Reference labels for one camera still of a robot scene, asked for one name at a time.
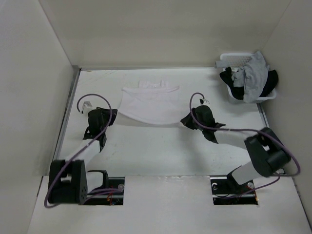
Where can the white plastic laundry basket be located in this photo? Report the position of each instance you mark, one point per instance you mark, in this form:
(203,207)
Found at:
(235,61)

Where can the black tank top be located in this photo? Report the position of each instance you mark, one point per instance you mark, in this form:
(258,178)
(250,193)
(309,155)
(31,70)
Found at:
(238,92)

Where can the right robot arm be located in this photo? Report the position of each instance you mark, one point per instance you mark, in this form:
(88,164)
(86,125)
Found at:
(265,150)

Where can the grey tank top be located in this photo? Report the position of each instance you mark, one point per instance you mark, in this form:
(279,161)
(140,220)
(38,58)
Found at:
(252,77)

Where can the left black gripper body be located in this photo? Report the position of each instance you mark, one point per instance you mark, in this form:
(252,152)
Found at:
(103,127)

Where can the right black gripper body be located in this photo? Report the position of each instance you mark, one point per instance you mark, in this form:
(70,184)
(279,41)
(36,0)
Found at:
(194,113)

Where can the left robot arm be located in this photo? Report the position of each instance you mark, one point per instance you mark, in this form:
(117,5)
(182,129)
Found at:
(69,180)

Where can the white tank top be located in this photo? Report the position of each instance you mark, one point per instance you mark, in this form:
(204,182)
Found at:
(152,103)

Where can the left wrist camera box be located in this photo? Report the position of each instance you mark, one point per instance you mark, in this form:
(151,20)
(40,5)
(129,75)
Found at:
(86,108)

